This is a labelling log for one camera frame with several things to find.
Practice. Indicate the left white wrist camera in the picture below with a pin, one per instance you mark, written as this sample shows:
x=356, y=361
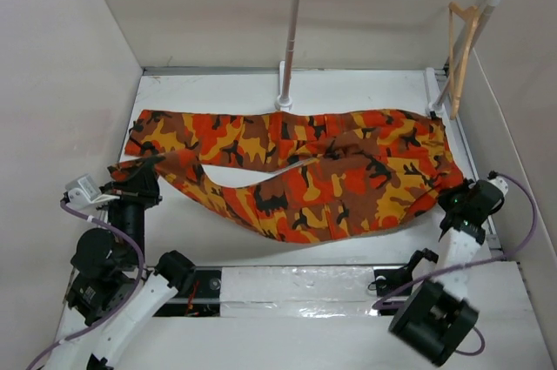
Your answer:
x=83, y=192

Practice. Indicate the white and silver clothes rack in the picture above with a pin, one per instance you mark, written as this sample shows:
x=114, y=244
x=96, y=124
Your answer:
x=291, y=39

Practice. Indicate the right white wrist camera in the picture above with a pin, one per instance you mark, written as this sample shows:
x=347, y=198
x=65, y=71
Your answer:
x=498, y=181

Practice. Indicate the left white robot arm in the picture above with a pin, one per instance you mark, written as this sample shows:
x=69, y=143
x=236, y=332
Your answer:
x=114, y=295

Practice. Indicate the wooden clothes hanger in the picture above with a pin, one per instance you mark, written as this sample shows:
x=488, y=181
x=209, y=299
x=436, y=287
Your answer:
x=458, y=55

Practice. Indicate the black base rail with foil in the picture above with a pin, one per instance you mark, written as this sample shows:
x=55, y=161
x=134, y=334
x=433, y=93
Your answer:
x=310, y=292

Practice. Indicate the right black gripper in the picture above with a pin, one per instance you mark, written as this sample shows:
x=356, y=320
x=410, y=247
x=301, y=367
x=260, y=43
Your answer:
x=444, y=200

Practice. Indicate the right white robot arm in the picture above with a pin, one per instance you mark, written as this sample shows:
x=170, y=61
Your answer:
x=437, y=316

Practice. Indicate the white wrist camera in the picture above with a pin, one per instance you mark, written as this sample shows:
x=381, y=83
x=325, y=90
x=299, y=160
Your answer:
x=498, y=181
x=83, y=192

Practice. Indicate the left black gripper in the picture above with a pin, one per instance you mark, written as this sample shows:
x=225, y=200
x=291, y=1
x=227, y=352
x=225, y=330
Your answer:
x=143, y=186

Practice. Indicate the orange camouflage trousers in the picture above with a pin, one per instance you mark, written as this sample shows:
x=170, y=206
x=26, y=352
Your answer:
x=302, y=179

